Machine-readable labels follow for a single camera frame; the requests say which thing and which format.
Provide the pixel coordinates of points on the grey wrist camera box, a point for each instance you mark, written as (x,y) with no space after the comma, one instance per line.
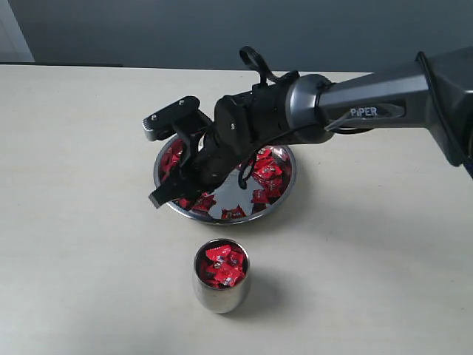
(183,118)

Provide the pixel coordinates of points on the red candy left edge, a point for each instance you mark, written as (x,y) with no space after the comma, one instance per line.
(168,161)

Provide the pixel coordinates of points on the red candy front middle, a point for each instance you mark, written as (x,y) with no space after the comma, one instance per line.
(204,203)

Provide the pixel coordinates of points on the red candy front right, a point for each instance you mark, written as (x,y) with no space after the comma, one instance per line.
(259,197)

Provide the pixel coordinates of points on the red candy right side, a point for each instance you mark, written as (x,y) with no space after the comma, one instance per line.
(269,176)

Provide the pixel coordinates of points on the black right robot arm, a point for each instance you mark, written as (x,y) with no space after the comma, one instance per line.
(434,93)

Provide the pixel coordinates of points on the red candy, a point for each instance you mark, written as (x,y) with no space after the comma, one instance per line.
(269,176)
(259,197)
(204,203)
(232,214)

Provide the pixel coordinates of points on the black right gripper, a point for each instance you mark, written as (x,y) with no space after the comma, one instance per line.
(242,124)

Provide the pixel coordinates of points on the round stainless steel plate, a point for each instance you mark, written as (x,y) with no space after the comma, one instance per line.
(229,195)

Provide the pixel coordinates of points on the stainless steel cup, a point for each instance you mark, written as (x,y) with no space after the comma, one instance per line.
(221,300)

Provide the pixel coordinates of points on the red candy front centre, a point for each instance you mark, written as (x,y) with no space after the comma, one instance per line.
(232,214)

